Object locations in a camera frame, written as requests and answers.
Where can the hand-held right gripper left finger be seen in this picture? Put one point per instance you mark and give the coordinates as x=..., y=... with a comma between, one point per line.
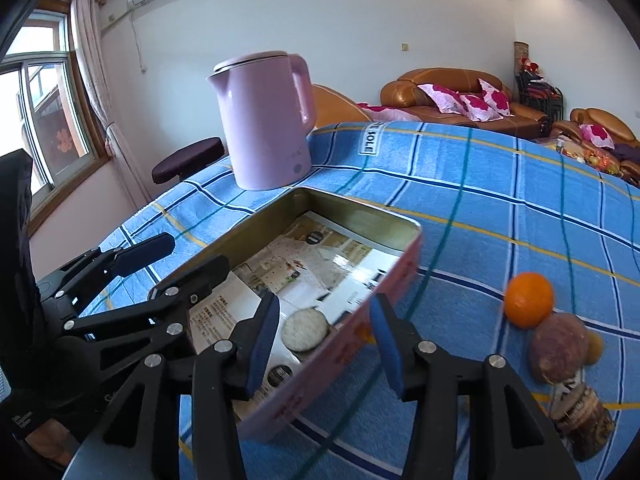
x=262, y=345

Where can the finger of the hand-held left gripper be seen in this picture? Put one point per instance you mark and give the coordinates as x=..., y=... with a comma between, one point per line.
x=200, y=275
x=145, y=252

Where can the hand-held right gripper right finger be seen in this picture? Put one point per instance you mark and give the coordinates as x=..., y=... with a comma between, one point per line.
x=387, y=350

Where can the pink tin box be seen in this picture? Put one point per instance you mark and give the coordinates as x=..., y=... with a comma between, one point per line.
x=320, y=380

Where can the large purple passion fruit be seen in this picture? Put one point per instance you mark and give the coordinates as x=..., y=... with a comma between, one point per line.
x=557, y=352

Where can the small yellow fruit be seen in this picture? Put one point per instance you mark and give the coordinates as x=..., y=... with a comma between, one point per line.
x=595, y=347

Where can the cut dark fruit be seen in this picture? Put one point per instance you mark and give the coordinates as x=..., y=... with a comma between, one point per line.
x=585, y=420

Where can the person's left forearm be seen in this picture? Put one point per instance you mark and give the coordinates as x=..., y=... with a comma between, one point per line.
x=45, y=439

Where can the round grey-white disc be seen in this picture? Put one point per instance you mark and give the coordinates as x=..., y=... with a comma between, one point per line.
x=305, y=330

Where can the printed paper leaflet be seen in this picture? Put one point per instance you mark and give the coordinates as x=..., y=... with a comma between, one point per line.
x=310, y=270

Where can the dark purple stool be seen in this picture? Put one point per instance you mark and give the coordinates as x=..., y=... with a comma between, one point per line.
x=187, y=157

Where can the orange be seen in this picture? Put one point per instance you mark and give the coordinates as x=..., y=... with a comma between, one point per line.
x=529, y=300

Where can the window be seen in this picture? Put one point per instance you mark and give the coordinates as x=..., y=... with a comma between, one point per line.
x=45, y=110

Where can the pink electric kettle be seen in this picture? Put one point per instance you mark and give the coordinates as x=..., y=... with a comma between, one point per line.
x=265, y=125

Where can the blue plaid tablecloth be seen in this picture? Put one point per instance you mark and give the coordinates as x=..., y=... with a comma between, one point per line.
x=475, y=185

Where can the beige curtain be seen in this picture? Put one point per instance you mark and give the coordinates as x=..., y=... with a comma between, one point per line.
x=90, y=60

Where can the orange leather armchair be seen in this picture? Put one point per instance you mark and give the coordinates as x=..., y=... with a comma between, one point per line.
x=600, y=117
x=335, y=105

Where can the white air conditioner pipe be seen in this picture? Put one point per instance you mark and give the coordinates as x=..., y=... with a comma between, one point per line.
x=136, y=35

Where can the pink floral pillow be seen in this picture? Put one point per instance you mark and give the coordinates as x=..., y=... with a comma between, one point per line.
x=442, y=96
x=480, y=106
x=596, y=135
x=496, y=95
x=385, y=112

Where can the orange leather sofa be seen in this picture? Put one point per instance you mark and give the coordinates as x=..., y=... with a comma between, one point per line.
x=400, y=90

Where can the colourful snack pile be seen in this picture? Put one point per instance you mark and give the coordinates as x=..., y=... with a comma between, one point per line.
x=595, y=157

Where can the stack of dark chairs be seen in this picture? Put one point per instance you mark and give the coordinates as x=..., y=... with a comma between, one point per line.
x=542, y=95

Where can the dark purple cloth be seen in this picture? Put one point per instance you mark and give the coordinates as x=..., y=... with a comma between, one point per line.
x=627, y=152

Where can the tall patterned vase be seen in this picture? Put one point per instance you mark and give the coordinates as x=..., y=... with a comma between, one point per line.
x=521, y=55

